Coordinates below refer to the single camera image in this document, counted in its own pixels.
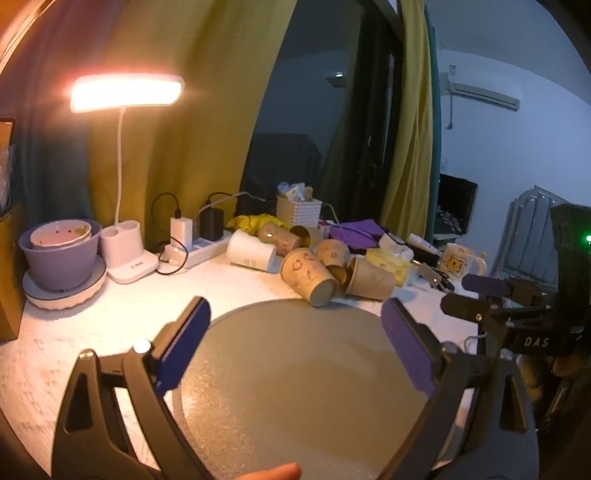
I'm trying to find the white round plate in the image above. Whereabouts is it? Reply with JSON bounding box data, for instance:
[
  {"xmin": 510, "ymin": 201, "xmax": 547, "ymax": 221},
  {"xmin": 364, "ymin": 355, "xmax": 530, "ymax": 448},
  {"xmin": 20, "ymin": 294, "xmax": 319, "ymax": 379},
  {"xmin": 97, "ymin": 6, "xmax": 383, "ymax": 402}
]
[{"xmin": 21, "ymin": 255, "xmax": 108, "ymax": 313}]

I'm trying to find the teal curtain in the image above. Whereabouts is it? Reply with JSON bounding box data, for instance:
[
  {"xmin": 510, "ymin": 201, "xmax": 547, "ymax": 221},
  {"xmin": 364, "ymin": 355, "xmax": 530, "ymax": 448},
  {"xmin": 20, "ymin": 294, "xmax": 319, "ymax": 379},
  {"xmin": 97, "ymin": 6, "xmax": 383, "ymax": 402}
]
[{"xmin": 424, "ymin": 13, "xmax": 445, "ymax": 234}]

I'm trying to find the purple bowl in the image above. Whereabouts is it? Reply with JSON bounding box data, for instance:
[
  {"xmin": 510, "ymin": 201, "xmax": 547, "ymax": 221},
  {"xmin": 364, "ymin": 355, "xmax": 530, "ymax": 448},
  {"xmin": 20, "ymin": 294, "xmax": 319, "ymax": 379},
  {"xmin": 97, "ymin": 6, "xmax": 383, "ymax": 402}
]
[{"xmin": 19, "ymin": 218, "xmax": 103, "ymax": 292}]

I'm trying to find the white bowl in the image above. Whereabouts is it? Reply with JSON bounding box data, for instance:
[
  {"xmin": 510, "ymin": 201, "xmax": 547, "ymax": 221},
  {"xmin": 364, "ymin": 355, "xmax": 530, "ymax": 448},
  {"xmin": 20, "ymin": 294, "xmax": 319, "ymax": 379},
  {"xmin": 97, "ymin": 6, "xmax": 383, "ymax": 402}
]
[{"xmin": 30, "ymin": 220, "xmax": 92, "ymax": 250}]

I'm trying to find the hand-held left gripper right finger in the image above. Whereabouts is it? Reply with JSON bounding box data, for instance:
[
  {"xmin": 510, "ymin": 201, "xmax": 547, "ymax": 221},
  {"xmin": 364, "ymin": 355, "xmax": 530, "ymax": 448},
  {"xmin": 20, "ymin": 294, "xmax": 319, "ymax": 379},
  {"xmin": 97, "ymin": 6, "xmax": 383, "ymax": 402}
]
[{"xmin": 381, "ymin": 298, "xmax": 539, "ymax": 480}]

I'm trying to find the black monitor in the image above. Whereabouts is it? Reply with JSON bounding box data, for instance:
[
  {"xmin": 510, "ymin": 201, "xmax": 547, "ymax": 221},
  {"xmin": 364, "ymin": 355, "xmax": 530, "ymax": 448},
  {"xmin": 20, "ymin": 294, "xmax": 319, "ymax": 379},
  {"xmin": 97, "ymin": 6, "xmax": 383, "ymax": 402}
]
[{"xmin": 435, "ymin": 172, "xmax": 479, "ymax": 234}]

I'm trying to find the brown cardboard box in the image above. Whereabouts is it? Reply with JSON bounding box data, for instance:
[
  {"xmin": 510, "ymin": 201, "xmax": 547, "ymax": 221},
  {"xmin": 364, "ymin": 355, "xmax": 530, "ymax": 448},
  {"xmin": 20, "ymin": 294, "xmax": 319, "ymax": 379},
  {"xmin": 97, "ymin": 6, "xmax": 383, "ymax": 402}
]
[{"xmin": 0, "ymin": 117, "xmax": 29, "ymax": 343}]

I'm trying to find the round grey mat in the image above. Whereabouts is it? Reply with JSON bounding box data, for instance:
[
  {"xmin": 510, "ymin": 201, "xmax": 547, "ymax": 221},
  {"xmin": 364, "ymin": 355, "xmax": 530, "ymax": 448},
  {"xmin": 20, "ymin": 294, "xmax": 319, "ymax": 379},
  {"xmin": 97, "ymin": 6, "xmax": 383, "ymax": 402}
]
[{"xmin": 178, "ymin": 298, "xmax": 468, "ymax": 480}]

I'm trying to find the white desk lamp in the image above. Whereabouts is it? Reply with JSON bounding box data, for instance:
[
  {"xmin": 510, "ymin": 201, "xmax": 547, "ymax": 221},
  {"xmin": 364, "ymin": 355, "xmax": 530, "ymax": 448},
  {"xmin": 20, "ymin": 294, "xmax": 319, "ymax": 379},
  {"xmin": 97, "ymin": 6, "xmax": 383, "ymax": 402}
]
[{"xmin": 69, "ymin": 74, "xmax": 187, "ymax": 285}]

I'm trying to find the white tube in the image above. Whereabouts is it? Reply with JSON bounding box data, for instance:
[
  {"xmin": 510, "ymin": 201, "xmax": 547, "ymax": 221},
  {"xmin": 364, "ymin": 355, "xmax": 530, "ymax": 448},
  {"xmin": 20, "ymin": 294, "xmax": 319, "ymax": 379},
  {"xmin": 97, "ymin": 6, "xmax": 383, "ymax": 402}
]
[{"xmin": 406, "ymin": 233, "xmax": 439, "ymax": 253}]

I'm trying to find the black charger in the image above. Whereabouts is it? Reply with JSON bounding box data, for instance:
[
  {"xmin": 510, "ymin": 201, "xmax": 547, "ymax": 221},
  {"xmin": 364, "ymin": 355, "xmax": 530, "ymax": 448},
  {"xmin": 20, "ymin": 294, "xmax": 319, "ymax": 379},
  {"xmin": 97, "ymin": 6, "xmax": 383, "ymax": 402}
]
[{"xmin": 199, "ymin": 207, "xmax": 225, "ymax": 242}]

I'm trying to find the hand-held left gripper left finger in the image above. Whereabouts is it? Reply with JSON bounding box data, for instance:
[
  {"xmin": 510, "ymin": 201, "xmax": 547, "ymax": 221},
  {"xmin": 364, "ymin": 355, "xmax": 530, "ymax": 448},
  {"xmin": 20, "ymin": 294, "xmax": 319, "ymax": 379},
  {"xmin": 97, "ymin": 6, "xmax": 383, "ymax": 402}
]
[{"xmin": 52, "ymin": 296, "xmax": 213, "ymax": 480}]

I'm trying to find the person's left hand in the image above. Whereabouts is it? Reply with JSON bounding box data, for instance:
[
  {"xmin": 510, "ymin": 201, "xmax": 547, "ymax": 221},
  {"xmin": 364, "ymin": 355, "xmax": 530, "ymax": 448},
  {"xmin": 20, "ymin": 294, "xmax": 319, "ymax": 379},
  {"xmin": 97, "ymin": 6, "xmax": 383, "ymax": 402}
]
[{"xmin": 231, "ymin": 463, "xmax": 303, "ymax": 480}]

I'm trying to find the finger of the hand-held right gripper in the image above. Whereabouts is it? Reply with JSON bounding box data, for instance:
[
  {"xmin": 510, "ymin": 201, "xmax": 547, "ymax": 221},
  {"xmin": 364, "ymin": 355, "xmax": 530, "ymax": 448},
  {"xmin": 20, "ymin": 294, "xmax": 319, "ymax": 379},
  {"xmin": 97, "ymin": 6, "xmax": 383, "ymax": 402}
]
[
  {"xmin": 462, "ymin": 274, "xmax": 546, "ymax": 306},
  {"xmin": 440, "ymin": 293, "xmax": 548, "ymax": 325}
]

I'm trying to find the yellow curtain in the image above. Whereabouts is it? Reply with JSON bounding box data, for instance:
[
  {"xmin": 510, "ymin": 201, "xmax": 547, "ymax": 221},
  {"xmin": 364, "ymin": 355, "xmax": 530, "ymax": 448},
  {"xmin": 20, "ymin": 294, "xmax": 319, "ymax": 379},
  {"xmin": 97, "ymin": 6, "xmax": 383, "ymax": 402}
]
[{"xmin": 9, "ymin": 0, "xmax": 435, "ymax": 232}]

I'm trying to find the large brown paper cup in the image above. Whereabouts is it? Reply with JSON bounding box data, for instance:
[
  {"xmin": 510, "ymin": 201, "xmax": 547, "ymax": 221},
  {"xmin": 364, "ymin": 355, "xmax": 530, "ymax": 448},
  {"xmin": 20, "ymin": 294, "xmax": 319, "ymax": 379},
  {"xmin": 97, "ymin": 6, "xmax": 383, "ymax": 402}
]
[{"xmin": 280, "ymin": 247, "xmax": 341, "ymax": 308}]

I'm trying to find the yellow cloth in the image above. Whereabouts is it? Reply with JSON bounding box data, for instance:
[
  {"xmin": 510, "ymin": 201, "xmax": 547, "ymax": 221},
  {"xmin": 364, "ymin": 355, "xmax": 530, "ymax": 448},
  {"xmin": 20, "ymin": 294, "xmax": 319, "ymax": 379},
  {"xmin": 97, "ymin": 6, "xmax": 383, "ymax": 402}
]
[{"xmin": 225, "ymin": 213, "xmax": 283, "ymax": 237}]

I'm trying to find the yellow tissue box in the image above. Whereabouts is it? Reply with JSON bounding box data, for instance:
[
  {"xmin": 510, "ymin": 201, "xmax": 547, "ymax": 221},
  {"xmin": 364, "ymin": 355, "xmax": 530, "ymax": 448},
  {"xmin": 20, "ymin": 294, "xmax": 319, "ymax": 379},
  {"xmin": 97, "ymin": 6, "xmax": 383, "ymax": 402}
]
[{"xmin": 365, "ymin": 247, "xmax": 419, "ymax": 288}]

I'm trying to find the dark window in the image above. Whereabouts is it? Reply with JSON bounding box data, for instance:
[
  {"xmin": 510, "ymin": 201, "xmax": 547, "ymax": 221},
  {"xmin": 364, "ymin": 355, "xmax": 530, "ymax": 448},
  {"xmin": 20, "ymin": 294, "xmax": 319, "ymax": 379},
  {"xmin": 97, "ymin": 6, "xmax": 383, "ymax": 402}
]
[{"xmin": 240, "ymin": 0, "xmax": 408, "ymax": 223}]

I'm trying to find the small black box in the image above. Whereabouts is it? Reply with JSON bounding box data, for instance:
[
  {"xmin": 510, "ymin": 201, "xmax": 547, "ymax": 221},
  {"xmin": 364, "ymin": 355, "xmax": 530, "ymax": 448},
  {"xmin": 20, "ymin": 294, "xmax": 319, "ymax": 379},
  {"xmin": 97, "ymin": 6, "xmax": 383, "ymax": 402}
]
[{"xmin": 408, "ymin": 244, "xmax": 445, "ymax": 269}]

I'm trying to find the white charger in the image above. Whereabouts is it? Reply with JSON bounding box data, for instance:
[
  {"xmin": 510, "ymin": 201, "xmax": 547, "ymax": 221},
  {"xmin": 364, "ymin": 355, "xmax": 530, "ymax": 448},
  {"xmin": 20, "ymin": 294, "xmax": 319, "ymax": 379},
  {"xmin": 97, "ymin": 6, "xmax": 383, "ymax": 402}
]
[{"xmin": 169, "ymin": 215, "xmax": 195, "ymax": 246}]

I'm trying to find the white paper cup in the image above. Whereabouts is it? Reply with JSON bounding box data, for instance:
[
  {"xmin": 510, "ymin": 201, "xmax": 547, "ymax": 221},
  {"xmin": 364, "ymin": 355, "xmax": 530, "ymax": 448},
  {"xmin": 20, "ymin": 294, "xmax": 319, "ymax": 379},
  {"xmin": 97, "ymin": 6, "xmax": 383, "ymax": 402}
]
[{"xmin": 226, "ymin": 229, "xmax": 277, "ymax": 272}]

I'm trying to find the grey folded rack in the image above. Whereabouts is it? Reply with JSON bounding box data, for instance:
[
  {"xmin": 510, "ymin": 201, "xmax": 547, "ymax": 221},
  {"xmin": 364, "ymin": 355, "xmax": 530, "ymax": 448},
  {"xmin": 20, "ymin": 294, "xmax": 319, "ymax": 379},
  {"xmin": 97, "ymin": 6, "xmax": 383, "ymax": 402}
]
[{"xmin": 490, "ymin": 184, "xmax": 579, "ymax": 283}]

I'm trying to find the white bear print mug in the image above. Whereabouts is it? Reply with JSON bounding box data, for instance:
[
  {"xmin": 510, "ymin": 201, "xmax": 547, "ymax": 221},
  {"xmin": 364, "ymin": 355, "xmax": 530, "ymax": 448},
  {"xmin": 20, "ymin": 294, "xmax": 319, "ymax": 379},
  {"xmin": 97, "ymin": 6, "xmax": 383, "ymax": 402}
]
[{"xmin": 436, "ymin": 243, "xmax": 488, "ymax": 280}]

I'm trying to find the white woven basket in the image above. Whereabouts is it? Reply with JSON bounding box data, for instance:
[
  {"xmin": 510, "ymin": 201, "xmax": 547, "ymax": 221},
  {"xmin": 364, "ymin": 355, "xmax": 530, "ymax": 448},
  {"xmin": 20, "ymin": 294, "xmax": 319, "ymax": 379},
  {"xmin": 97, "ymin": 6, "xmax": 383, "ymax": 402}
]
[{"xmin": 276, "ymin": 195, "xmax": 323, "ymax": 228}]

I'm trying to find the white air conditioner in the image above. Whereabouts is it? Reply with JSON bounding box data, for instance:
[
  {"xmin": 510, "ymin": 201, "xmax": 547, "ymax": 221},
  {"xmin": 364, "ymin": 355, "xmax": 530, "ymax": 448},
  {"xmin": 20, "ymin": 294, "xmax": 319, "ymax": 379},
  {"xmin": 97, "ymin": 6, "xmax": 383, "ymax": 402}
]
[{"xmin": 436, "ymin": 62, "xmax": 523, "ymax": 112}]

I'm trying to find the white power strip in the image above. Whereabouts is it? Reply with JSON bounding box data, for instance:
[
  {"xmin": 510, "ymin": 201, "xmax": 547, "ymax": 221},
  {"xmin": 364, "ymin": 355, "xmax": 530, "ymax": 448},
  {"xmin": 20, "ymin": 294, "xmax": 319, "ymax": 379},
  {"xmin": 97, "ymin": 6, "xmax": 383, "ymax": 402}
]
[{"xmin": 159, "ymin": 230, "xmax": 232, "ymax": 269}]

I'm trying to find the purple cloth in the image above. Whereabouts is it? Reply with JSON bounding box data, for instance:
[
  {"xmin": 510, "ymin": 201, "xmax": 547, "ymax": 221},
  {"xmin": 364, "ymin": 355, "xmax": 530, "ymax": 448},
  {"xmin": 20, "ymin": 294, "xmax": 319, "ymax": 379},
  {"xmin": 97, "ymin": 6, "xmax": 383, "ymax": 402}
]
[{"xmin": 329, "ymin": 218, "xmax": 389, "ymax": 251}]

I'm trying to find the white cable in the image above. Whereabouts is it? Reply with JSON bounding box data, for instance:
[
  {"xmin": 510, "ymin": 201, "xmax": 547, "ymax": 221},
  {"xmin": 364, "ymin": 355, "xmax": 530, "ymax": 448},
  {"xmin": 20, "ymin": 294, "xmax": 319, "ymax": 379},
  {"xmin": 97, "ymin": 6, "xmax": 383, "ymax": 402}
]
[{"xmin": 198, "ymin": 192, "xmax": 267, "ymax": 223}]

